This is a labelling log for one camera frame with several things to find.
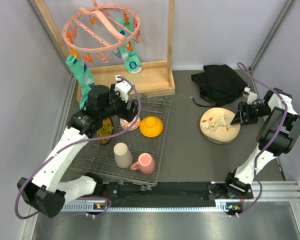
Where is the wooden stand tray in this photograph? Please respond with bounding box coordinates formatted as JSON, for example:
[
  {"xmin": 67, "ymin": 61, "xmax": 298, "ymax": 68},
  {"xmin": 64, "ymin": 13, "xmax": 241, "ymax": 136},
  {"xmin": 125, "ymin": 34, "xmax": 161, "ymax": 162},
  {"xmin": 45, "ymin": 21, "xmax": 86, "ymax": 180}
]
[{"xmin": 29, "ymin": 0, "xmax": 176, "ymax": 97}]

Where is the white orange patterned bowl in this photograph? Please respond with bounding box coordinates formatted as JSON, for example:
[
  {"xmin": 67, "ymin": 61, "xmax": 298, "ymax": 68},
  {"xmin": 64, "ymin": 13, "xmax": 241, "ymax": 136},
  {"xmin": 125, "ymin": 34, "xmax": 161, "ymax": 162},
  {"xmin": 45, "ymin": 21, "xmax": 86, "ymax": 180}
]
[{"xmin": 119, "ymin": 117, "xmax": 141, "ymax": 131}]

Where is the black cloth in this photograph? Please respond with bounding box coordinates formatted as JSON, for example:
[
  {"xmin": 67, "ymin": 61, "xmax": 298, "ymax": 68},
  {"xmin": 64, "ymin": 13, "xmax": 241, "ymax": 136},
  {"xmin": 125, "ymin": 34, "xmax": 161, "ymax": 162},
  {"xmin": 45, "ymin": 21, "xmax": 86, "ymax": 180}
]
[{"xmin": 191, "ymin": 64, "xmax": 248, "ymax": 108}]

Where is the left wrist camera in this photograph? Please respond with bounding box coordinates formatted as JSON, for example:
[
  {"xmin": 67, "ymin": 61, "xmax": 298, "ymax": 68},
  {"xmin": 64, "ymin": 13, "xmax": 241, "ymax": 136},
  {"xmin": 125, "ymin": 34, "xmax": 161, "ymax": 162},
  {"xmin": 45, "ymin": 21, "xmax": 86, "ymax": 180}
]
[{"xmin": 114, "ymin": 75, "xmax": 135, "ymax": 103}]

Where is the beige tumbler cup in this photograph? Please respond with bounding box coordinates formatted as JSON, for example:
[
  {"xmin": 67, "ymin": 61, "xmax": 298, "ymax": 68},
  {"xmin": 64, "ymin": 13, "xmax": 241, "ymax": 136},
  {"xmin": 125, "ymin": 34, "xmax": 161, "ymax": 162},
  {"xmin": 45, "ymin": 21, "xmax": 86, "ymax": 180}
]
[{"xmin": 113, "ymin": 142, "xmax": 133, "ymax": 168}]

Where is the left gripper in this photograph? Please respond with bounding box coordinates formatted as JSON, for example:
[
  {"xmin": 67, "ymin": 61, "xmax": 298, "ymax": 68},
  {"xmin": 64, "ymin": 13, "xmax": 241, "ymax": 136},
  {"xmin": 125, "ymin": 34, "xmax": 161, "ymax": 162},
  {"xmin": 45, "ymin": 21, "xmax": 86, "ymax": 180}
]
[{"xmin": 100, "ymin": 84, "xmax": 140, "ymax": 123}]

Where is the pink mug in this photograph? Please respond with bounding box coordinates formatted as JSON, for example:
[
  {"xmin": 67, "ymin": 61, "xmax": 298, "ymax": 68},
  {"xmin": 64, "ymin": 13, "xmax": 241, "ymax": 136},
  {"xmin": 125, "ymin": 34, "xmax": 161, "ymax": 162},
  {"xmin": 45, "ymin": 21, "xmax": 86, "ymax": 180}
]
[{"xmin": 130, "ymin": 153, "xmax": 156, "ymax": 175}]

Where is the aluminium extrusion rail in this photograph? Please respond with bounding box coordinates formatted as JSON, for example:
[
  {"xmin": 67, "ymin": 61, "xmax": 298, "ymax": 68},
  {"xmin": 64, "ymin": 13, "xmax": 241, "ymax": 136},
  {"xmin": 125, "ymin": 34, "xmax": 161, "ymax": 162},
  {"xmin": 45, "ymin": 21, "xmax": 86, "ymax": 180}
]
[{"xmin": 214, "ymin": 181, "xmax": 300, "ymax": 208}]

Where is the mint green blue sock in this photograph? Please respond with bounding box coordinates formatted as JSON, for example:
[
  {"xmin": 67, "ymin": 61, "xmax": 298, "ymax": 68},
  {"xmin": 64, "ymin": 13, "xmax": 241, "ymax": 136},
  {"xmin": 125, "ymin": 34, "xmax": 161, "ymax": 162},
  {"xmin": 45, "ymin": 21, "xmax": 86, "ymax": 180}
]
[{"xmin": 66, "ymin": 54, "xmax": 95, "ymax": 110}]

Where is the yellow patterned small plate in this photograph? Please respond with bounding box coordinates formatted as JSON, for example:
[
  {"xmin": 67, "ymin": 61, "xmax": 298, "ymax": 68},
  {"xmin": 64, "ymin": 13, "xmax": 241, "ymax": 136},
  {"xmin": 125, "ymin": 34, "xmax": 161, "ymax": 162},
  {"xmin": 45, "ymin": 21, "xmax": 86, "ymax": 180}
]
[{"xmin": 97, "ymin": 118, "xmax": 113, "ymax": 138}]

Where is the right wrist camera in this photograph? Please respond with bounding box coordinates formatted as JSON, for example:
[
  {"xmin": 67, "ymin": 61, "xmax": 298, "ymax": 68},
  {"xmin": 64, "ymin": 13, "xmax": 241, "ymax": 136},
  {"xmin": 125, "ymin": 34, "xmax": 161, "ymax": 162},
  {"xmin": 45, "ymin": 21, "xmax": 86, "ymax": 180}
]
[{"xmin": 242, "ymin": 87, "xmax": 258, "ymax": 105}]

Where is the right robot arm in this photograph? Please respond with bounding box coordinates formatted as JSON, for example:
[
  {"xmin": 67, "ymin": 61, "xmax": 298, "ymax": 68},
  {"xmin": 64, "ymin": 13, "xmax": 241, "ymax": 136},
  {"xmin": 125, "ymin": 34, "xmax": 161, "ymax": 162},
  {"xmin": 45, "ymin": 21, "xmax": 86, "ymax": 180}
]
[{"xmin": 207, "ymin": 88, "xmax": 300, "ymax": 199}]

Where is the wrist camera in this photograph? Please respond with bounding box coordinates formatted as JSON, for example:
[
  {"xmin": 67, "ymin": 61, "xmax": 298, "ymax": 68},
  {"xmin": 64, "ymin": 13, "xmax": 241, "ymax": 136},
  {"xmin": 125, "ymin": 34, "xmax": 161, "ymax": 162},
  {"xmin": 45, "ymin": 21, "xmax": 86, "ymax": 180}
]
[
  {"xmin": 114, "ymin": 75, "xmax": 135, "ymax": 103},
  {"xmin": 242, "ymin": 87, "xmax": 258, "ymax": 105}
]

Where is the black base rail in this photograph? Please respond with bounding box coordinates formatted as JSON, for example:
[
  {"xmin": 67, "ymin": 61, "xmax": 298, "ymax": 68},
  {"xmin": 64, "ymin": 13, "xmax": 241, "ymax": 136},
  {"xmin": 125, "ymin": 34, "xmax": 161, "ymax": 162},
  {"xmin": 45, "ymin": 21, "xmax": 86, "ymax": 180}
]
[{"xmin": 94, "ymin": 181, "xmax": 253, "ymax": 208}]

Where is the beige bird plate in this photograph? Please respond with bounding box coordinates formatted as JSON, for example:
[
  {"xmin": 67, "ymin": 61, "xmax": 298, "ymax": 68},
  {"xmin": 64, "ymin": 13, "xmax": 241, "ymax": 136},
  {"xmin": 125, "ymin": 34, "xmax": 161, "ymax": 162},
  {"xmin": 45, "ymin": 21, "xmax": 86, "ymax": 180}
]
[{"xmin": 199, "ymin": 107, "xmax": 241, "ymax": 142}]

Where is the yellow ribbed bowl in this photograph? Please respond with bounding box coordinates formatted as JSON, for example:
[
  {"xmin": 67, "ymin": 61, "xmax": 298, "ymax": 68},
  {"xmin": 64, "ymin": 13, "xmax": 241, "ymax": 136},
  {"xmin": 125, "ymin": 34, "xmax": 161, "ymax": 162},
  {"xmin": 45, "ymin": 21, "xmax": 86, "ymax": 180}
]
[{"xmin": 139, "ymin": 116, "xmax": 164, "ymax": 138}]

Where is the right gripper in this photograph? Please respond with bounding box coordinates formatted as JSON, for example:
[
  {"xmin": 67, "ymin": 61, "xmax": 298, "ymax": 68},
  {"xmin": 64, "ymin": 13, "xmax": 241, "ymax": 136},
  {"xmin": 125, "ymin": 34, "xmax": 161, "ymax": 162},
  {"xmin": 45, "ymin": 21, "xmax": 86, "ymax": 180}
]
[{"xmin": 230, "ymin": 101, "xmax": 272, "ymax": 126}]

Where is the mint green flower plate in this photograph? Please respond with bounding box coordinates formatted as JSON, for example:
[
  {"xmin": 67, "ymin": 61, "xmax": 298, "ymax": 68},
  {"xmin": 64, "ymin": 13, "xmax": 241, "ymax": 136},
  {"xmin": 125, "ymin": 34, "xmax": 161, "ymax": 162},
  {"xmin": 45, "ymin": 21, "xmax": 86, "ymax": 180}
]
[{"xmin": 209, "ymin": 138, "xmax": 233, "ymax": 145}]

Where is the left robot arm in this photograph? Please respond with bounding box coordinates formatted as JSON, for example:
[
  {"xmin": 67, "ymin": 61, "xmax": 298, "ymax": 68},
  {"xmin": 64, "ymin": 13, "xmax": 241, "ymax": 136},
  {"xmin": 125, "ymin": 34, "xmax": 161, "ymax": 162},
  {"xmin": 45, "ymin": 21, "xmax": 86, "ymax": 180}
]
[{"xmin": 14, "ymin": 79, "xmax": 141, "ymax": 219}]

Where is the grey wire dish rack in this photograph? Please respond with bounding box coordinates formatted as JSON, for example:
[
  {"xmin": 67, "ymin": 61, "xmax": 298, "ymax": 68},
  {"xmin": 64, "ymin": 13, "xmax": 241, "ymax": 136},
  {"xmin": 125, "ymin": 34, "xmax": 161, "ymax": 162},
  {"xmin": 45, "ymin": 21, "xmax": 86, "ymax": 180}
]
[{"xmin": 69, "ymin": 97, "xmax": 170, "ymax": 190}]

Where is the pink round clothes hanger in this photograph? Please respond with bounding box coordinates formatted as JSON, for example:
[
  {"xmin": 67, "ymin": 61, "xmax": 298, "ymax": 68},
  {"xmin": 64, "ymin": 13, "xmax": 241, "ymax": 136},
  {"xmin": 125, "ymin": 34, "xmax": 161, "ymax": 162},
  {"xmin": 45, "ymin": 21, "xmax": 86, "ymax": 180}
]
[{"xmin": 62, "ymin": 0, "xmax": 141, "ymax": 63}]

